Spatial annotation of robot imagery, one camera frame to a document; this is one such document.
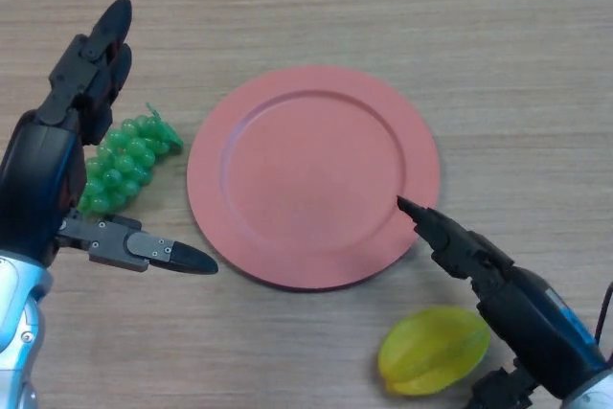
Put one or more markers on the yellow starfruit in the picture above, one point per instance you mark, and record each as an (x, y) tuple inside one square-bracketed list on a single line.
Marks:
[(431, 356)]

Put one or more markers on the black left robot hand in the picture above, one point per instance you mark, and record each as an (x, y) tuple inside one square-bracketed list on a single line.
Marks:
[(33, 179)]

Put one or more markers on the green grape bunch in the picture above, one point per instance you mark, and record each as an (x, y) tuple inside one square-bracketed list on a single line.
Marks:
[(124, 165)]

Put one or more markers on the pink round plate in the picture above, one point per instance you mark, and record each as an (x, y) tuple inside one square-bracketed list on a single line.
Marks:
[(311, 179)]

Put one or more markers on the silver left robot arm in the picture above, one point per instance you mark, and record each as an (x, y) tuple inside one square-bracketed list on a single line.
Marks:
[(19, 332)]

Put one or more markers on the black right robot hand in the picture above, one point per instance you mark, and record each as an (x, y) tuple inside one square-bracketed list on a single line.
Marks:
[(527, 323)]

